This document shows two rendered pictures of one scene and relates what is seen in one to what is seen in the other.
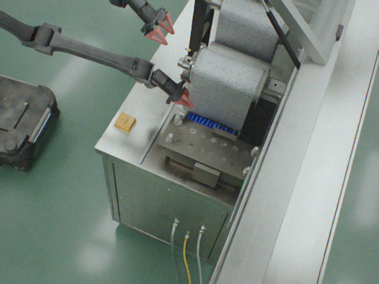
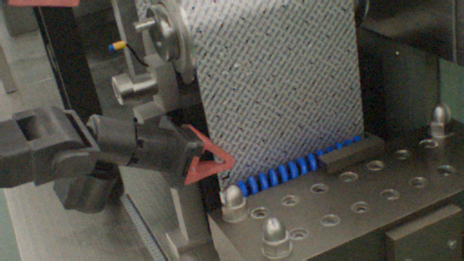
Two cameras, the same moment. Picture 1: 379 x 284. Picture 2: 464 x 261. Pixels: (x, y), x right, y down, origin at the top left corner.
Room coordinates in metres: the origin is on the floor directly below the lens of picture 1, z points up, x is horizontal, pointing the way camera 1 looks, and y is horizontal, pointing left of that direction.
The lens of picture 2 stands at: (0.39, 0.43, 1.51)
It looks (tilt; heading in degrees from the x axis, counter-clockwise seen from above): 27 degrees down; 326
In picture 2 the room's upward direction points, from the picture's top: 11 degrees counter-clockwise
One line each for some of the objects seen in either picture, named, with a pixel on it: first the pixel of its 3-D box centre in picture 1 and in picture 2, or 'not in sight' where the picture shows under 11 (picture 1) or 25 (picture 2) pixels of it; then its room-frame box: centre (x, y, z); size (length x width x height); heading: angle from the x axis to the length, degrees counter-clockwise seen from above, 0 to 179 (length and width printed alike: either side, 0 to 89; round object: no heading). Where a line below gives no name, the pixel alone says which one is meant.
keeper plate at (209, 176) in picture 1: (205, 176); (426, 257); (0.78, -0.09, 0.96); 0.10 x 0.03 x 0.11; 75
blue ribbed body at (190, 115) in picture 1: (212, 125); (304, 168); (0.98, -0.08, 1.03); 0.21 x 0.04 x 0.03; 75
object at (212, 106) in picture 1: (216, 109); (288, 114); (1.00, -0.08, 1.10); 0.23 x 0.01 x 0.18; 75
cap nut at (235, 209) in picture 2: (178, 118); (233, 200); (0.97, 0.06, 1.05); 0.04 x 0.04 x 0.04
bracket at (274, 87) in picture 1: (276, 87); not in sight; (1.02, -0.27, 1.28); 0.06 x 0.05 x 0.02; 75
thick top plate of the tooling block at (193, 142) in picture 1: (211, 151); (370, 204); (0.88, -0.10, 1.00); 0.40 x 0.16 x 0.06; 75
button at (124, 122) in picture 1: (125, 122); not in sight; (1.00, 0.28, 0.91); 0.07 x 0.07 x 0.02; 75
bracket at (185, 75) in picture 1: (187, 86); (168, 158); (1.14, 0.05, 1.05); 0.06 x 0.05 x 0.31; 75
